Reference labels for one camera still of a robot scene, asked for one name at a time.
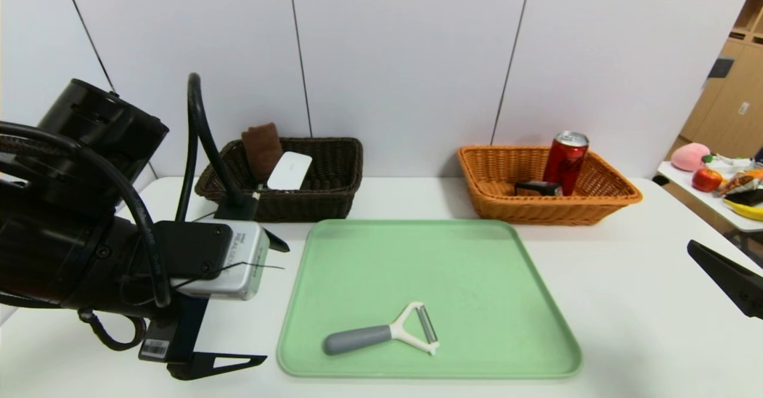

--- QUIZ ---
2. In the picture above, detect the brown towel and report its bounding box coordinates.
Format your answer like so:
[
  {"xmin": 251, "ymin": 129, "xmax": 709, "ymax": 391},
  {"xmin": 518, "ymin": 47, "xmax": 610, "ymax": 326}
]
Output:
[{"xmin": 241, "ymin": 123, "xmax": 284, "ymax": 183}]

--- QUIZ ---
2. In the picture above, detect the black chewing gum box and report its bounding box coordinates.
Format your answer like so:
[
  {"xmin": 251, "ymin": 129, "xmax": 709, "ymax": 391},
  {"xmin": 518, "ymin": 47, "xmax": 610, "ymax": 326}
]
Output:
[{"xmin": 514, "ymin": 180, "xmax": 563, "ymax": 197}]

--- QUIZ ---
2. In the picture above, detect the pink peach plush toy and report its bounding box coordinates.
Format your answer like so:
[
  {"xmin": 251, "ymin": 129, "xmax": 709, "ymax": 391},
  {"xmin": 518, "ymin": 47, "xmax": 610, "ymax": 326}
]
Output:
[{"xmin": 671, "ymin": 142, "xmax": 712, "ymax": 172}]

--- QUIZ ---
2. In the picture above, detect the red soda can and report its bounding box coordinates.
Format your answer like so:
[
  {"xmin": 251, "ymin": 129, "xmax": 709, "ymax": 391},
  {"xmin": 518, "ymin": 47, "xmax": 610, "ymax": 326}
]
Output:
[{"xmin": 542, "ymin": 130, "xmax": 591, "ymax": 197}]

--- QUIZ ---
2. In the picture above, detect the black flat packet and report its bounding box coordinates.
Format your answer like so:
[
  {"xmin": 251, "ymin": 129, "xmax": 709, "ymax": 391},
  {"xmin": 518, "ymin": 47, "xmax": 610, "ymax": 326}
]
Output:
[{"xmin": 724, "ymin": 189, "xmax": 763, "ymax": 206}]

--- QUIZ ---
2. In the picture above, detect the white peeler grey handle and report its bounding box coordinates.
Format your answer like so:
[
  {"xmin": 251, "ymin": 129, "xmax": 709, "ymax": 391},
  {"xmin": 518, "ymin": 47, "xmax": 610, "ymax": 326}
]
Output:
[{"xmin": 323, "ymin": 301, "xmax": 441, "ymax": 356}]

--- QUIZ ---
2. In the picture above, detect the colourful snack bag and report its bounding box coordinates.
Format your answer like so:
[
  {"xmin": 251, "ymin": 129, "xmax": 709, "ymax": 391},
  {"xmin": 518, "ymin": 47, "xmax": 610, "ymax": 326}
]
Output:
[{"xmin": 718, "ymin": 169, "xmax": 763, "ymax": 197}]

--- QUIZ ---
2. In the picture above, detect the yellow banana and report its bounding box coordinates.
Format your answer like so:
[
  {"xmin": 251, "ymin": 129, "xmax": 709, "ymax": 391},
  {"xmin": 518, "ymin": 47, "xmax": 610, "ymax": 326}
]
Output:
[{"xmin": 722, "ymin": 198, "xmax": 763, "ymax": 222}]

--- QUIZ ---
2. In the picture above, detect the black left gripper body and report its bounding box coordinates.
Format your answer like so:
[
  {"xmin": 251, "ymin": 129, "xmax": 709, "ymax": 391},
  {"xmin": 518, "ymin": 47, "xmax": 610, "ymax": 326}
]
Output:
[{"xmin": 60, "ymin": 215, "xmax": 209, "ymax": 366}]

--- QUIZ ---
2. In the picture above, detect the white side table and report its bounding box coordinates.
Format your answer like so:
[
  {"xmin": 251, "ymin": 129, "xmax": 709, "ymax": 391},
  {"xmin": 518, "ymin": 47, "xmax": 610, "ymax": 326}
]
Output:
[{"xmin": 656, "ymin": 158, "xmax": 763, "ymax": 235}]

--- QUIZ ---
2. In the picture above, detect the red apple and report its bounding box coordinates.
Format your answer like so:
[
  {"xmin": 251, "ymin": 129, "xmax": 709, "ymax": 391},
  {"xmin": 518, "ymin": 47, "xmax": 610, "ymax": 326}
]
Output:
[{"xmin": 693, "ymin": 167, "xmax": 723, "ymax": 192}]

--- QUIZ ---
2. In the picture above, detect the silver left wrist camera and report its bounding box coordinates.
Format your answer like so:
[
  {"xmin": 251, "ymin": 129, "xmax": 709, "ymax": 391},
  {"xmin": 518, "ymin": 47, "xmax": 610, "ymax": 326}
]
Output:
[{"xmin": 156, "ymin": 219, "xmax": 271, "ymax": 301}]

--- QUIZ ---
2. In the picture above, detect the thin black cable tie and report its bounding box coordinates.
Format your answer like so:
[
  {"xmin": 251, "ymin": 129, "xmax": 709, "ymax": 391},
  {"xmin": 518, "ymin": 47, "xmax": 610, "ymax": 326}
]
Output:
[{"xmin": 179, "ymin": 261, "xmax": 286, "ymax": 289}]

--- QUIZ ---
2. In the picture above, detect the orange wicker basket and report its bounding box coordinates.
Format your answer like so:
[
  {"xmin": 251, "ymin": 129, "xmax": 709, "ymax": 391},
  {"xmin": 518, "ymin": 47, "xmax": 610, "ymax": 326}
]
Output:
[{"xmin": 457, "ymin": 145, "xmax": 643, "ymax": 227}]

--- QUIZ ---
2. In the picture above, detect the dark brown wicker basket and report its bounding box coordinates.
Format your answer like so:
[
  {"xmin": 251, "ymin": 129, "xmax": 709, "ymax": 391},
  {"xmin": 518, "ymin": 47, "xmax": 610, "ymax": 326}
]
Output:
[{"xmin": 195, "ymin": 138, "xmax": 364, "ymax": 223}]

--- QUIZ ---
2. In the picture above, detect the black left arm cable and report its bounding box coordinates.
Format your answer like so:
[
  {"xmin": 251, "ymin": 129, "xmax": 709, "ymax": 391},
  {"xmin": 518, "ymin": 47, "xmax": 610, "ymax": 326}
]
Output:
[{"xmin": 0, "ymin": 73, "xmax": 260, "ymax": 352}]

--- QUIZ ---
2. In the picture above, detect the light green plastic tray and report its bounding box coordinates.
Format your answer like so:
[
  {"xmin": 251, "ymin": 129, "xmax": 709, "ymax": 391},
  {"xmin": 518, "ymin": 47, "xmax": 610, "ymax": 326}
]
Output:
[{"xmin": 277, "ymin": 219, "xmax": 582, "ymax": 380}]

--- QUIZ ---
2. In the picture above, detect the wooden cabinet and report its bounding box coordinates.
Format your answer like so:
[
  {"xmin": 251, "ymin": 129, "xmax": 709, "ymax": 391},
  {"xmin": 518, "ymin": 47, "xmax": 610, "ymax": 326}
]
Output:
[{"xmin": 678, "ymin": 0, "xmax": 763, "ymax": 160}]

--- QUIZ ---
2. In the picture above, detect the white rectangular case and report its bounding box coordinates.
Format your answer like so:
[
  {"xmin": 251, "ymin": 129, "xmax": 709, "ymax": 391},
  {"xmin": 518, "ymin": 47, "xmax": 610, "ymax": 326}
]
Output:
[{"xmin": 266, "ymin": 151, "xmax": 314, "ymax": 191}]

